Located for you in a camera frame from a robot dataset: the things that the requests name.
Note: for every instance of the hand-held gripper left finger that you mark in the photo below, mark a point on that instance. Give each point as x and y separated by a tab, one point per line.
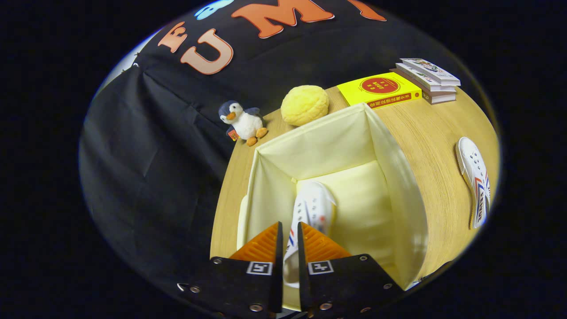
279	288

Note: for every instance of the penguin plush toy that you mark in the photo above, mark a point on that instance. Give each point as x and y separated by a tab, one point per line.
246	124

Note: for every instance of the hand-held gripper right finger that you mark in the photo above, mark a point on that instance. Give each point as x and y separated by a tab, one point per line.
303	288

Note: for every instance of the white book with illustrated cover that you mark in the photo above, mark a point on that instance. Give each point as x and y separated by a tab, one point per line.
427	67

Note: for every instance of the yellow round plush bun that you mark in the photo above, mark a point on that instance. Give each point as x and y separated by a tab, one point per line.
304	104

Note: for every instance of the yellow book with red circle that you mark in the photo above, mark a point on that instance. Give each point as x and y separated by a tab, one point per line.
354	91

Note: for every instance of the white canvas shoe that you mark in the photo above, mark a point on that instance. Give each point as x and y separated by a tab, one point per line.
312	204
474	173

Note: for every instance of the beige fabric storage box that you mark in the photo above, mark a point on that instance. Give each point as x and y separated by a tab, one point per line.
336	146

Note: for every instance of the brown book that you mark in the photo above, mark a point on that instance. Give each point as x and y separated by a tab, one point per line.
438	98

